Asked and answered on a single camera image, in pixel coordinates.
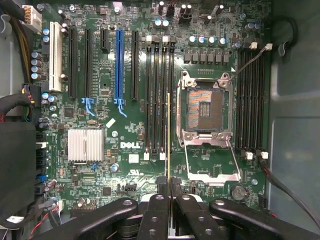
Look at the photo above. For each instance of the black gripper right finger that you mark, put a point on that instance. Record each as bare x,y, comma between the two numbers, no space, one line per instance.
195,220

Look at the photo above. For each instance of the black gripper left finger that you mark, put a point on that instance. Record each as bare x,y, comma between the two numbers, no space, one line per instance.
155,220

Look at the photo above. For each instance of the metal socket cover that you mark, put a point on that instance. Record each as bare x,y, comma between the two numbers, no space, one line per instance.
215,180

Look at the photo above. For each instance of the coin cell battery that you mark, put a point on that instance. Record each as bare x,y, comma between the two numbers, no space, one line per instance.
238,192

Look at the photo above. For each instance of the silver chipset heatsink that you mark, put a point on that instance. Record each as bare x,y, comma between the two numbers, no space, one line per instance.
85,145

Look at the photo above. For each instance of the green Dell motherboard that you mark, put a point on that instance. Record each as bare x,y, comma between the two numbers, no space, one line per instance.
135,117

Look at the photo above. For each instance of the CPU socket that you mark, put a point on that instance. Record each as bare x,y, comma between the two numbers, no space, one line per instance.
205,112

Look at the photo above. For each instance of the black RAM slot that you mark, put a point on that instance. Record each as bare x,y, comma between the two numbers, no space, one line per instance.
156,75
254,100
164,75
261,100
247,100
240,100
172,75
148,75

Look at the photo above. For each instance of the open black PC case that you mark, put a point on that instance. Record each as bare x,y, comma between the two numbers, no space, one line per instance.
295,125

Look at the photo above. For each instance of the black plastic shroud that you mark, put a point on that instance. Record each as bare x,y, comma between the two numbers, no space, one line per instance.
17,162

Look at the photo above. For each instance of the long black expansion slot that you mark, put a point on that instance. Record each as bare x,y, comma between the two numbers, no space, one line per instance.
88,62
72,62
135,65

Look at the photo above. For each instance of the blue expansion slot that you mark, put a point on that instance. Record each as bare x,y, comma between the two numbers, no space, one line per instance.
119,62

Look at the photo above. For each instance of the thin locking lever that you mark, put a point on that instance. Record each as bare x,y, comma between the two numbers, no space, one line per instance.
247,64

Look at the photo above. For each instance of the short black expansion slot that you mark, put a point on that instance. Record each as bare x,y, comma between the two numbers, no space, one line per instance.
105,41

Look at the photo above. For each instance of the white expansion slot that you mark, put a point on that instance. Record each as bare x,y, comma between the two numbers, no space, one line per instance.
55,57

